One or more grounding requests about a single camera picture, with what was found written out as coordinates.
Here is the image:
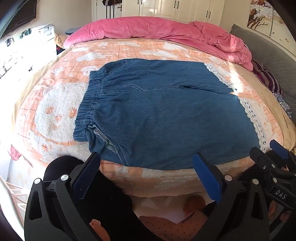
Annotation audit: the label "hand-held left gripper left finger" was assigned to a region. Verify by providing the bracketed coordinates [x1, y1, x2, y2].
[24, 152, 109, 241]

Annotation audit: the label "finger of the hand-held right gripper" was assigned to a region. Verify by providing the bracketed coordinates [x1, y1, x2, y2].
[250, 147, 282, 184]
[269, 139, 296, 168]

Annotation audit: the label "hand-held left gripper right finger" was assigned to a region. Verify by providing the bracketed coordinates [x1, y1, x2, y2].
[193, 153, 270, 241]

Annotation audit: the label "blue denim pants lace trim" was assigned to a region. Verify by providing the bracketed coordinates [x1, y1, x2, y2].
[73, 59, 268, 171]

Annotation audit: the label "person's right hand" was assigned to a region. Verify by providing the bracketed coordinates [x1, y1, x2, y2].
[269, 201, 296, 222]

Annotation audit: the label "floral patterned cloth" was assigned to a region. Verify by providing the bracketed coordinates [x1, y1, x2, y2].
[273, 92, 293, 119]

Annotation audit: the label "brown polka dot slipper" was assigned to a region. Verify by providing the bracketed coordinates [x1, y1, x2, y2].
[138, 214, 208, 241]

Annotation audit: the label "purple striped pillow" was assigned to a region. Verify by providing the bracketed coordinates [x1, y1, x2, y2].
[251, 60, 283, 95]

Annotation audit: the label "orange white printed blanket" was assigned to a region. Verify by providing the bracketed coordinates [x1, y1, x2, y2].
[14, 38, 285, 198]

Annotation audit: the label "small pink cloth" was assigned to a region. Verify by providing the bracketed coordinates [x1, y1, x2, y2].
[9, 144, 24, 161]

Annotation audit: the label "wooden drying rack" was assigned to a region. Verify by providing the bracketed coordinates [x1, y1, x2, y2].
[0, 176, 31, 224]

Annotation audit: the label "grey padded headboard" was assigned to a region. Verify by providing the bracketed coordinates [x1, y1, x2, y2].
[230, 24, 296, 150]

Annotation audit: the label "tan plush toy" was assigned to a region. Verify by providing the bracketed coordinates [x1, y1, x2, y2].
[54, 33, 68, 49]

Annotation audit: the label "white dresser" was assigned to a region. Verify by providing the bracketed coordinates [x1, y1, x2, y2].
[0, 24, 56, 78]

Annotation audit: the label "pink quilt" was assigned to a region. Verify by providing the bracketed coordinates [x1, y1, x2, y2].
[63, 16, 253, 71]

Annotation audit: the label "hanging dark clothes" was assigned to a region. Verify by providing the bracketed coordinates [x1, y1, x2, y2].
[102, 0, 122, 21]

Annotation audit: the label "white wardrobe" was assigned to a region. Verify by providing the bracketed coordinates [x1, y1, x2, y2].
[121, 0, 226, 26]

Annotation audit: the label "black television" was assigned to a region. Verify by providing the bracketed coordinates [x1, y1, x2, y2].
[0, 0, 38, 39]

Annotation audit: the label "tree wall painting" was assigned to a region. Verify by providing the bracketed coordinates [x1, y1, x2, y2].
[247, 0, 290, 48]

